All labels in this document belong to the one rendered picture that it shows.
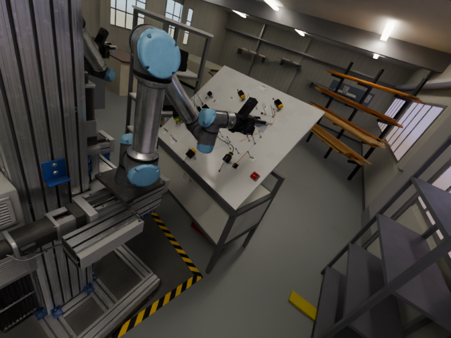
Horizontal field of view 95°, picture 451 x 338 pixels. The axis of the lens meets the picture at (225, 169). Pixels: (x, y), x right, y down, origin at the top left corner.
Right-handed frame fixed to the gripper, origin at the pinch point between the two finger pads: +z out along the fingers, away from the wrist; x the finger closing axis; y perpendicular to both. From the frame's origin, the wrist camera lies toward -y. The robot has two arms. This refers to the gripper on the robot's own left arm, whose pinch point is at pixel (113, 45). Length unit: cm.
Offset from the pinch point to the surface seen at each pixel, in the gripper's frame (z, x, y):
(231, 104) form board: 40, 91, 9
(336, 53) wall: 855, 391, -176
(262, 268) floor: -13, 195, 133
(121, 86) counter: 332, -159, 157
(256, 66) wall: 995, 125, 10
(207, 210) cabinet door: -23, 112, 82
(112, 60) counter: 342, -194, 114
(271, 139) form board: 1, 131, 9
